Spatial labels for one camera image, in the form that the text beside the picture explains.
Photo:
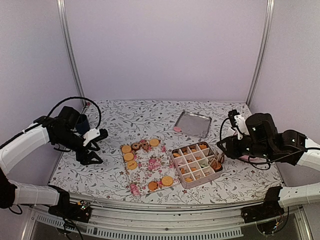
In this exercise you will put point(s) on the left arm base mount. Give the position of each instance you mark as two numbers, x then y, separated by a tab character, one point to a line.
79	212

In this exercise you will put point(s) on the left aluminium frame post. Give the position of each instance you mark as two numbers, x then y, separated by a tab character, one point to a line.
62	13

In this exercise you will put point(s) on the right aluminium frame post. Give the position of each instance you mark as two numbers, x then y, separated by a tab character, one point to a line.
270	4

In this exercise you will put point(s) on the chocolate donut cookie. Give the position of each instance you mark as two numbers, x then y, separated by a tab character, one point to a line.
136	146

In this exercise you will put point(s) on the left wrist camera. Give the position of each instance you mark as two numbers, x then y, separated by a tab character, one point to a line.
94	134

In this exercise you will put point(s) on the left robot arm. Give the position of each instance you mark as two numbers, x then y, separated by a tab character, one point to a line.
55	131

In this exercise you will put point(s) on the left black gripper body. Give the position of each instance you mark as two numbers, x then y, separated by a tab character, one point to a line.
80	155

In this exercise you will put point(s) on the metal serving tongs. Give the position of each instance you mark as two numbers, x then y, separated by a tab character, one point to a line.
216	163

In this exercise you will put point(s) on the floral tablecloth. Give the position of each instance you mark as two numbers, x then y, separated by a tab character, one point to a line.
131	120

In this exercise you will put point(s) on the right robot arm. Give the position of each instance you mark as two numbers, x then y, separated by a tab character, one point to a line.
258	137

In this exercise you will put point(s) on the dark blue cup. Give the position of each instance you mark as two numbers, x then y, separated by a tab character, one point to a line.
82	126

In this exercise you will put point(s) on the round tan cookie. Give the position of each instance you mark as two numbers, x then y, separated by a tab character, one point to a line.
154	142

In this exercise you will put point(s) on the red mark round cookie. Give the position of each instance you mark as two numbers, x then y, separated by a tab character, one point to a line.
132	164

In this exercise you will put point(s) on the metal tin lid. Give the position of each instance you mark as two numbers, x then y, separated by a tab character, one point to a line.
194	124

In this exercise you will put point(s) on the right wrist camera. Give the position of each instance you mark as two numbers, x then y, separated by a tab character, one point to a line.
238	122

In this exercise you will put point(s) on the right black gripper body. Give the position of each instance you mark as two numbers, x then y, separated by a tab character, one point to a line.
236	152

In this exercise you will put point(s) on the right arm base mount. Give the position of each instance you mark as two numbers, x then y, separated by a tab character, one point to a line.
267	216

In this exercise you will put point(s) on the floral cookie tray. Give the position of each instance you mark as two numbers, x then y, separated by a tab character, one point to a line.
155	169

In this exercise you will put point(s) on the aluminium frame post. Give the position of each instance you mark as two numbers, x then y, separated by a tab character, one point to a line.
62	13
270	4

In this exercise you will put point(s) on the metal divided cookie tin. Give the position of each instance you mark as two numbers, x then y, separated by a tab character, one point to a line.
188	160

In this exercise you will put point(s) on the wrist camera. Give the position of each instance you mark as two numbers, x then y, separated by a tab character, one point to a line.
238	122
94	134

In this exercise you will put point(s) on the pink plate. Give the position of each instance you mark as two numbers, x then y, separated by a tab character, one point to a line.
232	132

